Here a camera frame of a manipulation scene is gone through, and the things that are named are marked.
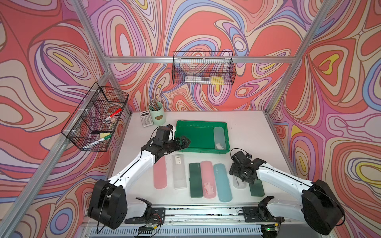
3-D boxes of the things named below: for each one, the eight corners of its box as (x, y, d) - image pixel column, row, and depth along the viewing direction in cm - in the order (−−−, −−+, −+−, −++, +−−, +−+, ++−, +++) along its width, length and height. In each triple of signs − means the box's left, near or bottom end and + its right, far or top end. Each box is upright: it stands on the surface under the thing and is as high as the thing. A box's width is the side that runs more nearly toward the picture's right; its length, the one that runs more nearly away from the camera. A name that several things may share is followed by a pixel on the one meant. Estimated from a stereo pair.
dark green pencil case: (188, 197, 81) (188, 196, 79) (189, 164, 93) (189, 162, 91) (202, 197, 81) (203, 196, 79) (201, 164, 93) (201, 162, 91)
